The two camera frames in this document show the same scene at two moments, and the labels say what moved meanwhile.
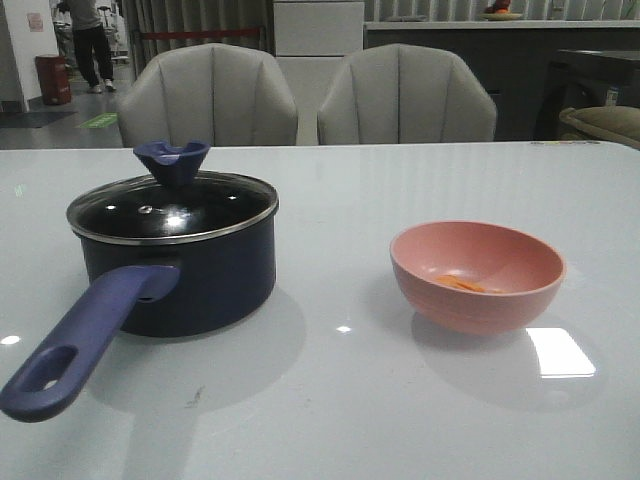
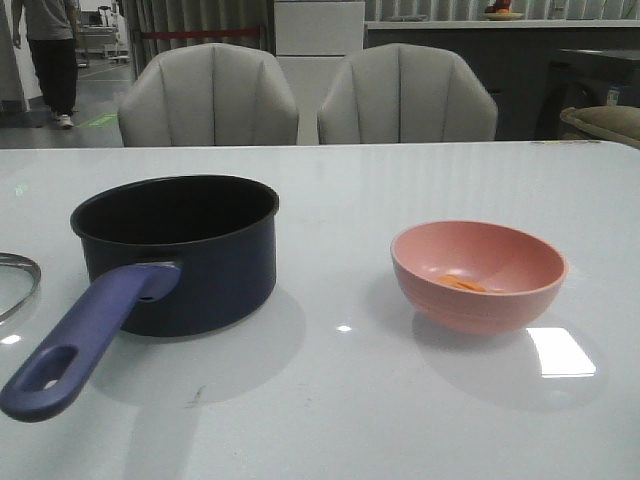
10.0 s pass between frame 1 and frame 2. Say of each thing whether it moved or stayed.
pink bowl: stayed
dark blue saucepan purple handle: stayed
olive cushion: stayed
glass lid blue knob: moved
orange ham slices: stayed
